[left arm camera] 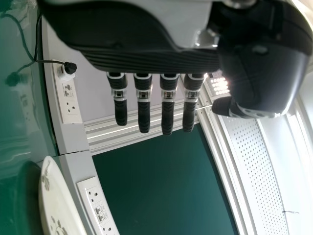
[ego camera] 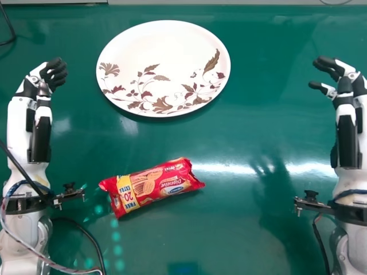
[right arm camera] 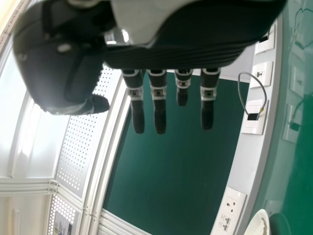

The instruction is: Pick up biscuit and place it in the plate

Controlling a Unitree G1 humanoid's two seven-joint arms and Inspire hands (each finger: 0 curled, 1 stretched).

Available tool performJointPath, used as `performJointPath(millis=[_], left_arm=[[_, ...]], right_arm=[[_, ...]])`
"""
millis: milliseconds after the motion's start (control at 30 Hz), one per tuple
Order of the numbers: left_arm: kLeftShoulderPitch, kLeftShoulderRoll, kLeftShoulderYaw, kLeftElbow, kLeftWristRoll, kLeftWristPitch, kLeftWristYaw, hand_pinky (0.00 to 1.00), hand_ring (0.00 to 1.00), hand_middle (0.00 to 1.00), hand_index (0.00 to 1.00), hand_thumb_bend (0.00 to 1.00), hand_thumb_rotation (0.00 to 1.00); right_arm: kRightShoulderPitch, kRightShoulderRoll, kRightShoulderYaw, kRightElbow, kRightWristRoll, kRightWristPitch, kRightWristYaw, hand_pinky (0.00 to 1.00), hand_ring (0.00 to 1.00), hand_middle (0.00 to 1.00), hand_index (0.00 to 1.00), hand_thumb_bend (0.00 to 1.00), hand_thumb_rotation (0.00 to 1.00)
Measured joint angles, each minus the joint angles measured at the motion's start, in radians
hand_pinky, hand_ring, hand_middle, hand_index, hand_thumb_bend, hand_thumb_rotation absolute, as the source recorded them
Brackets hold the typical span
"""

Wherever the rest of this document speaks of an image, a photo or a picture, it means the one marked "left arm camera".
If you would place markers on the aluminium frame rail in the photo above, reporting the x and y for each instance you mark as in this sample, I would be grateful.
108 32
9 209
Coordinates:
110 132

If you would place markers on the white socket strip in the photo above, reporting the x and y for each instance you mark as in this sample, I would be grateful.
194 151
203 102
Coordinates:
95 195
71 107

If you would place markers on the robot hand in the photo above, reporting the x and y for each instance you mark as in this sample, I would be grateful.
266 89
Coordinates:
151 36

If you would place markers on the white plug adapter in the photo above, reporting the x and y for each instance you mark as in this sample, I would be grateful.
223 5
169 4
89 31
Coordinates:
66 77

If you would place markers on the white plate brown leaf pattern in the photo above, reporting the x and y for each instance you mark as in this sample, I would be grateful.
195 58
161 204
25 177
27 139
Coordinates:
56 195

